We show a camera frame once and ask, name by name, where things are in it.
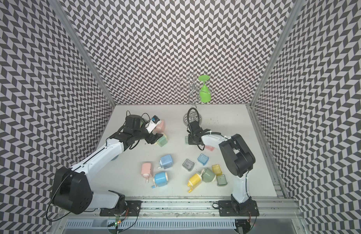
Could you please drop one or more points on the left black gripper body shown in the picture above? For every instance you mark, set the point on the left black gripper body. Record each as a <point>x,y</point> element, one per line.
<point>142,133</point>

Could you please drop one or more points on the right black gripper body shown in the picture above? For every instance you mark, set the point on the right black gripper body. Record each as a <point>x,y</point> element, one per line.
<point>191,140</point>

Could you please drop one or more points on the clear pink tray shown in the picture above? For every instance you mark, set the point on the clear pink tray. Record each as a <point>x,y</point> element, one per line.
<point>210,148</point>

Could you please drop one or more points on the mint green pencil sharpener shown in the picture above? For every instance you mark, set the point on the mint green pencil sharpener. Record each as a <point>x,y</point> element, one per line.
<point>162,141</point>

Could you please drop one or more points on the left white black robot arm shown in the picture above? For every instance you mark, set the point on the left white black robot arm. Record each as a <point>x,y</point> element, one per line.
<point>71,186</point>

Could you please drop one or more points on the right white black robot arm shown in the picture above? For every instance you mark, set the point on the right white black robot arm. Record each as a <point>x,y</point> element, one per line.
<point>237,156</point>

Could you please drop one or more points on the clear blue tray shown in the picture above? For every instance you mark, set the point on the clear blue tray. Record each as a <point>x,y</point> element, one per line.
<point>203,159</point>

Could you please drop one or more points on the clear grey tray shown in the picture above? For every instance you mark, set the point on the clear grey tray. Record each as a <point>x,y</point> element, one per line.
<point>188,165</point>

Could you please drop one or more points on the blue pencil sharpener upper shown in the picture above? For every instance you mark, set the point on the blue pencil sharpener upper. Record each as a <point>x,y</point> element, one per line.
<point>165,162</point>

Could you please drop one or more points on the blue pencil sharpener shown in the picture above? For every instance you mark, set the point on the blue pencil sharpener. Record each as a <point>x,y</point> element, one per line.
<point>160,179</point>
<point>165,162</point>

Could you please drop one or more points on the clear yellow tray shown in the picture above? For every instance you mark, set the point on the clear yellow tray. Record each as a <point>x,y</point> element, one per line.
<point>217,170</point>

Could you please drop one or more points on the sage green pencil sharpener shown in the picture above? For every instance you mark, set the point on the sage green pencil sharpener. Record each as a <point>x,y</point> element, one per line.
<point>208,175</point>

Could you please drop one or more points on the yellow pencil sharpener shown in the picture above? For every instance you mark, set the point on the yellow pencil sharpener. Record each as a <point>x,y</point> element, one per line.
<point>194,181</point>

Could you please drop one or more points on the clear dark green tray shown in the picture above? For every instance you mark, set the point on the clear dark green tray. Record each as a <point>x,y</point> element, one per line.
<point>221,180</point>

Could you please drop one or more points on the blue pencil sharpener lower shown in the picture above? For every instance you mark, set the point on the blue pencil sharpener lower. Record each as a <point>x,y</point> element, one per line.
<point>160,179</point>

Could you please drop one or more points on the green plastic wine glass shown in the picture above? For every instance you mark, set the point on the green plastic wine glass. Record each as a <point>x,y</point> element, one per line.
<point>205,94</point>

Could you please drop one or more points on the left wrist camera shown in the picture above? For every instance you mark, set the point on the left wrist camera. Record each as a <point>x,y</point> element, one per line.
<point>153,123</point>

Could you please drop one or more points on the metal wire cup rack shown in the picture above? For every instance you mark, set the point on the metal wire cup rack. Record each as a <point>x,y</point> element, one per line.
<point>191,85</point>

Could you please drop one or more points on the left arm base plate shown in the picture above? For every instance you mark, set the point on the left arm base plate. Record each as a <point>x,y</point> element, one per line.
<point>126,208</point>

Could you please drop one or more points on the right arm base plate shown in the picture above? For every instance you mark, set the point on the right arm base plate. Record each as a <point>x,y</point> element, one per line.
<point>232,208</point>

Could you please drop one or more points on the aluminium front rail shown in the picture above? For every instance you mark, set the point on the aluminium front rail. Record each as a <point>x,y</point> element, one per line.
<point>269,207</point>

